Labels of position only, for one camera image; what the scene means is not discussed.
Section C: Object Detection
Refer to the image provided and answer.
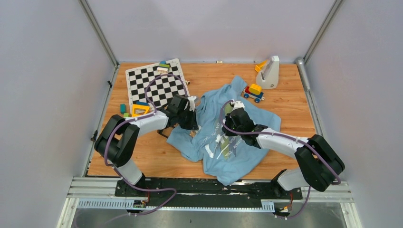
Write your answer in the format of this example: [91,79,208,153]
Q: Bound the colourful toy block train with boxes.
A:
[243,84,265,103]

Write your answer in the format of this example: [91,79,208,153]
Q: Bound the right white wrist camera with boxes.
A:
[230,101,245,111]

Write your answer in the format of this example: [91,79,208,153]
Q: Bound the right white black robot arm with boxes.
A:
[222,107,345,199]

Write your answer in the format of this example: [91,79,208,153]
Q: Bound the blue toy block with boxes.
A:
[134,101,149,106]

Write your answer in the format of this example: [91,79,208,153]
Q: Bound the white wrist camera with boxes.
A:
[187,96,199,112]
[230,101,245,111]

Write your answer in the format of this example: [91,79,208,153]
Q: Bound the left black square frame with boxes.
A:
[157,127,173,138]

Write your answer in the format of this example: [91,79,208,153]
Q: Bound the light blue printed t-shirt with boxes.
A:
[167,76,281,185]

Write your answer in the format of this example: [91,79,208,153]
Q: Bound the yellow triangle toy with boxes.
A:
[132,104,150,117]

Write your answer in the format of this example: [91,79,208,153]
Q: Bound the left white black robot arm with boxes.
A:
[94,95,198,196]

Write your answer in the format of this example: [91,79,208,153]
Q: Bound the orange plastic piece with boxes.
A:
[254,59,268,73]

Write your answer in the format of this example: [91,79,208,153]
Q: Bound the teal toy block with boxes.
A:
[119,104,126,114]

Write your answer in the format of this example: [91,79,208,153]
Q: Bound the black white checkerboard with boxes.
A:
[125,58,189,110]

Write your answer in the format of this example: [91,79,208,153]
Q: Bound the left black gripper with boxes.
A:
[177,107,199,131]

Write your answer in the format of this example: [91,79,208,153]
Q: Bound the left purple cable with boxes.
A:
[103,73,191,218]

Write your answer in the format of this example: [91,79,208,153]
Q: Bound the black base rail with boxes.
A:
[115,178,303,209]

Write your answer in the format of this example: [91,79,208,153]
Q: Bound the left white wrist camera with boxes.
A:
[187,96,199,112]

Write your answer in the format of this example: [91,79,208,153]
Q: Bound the white wedge stand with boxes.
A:
[256,56,280,89]

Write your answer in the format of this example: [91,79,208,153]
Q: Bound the stacked toy blocks on checkerboard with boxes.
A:
[157,61,171,74]

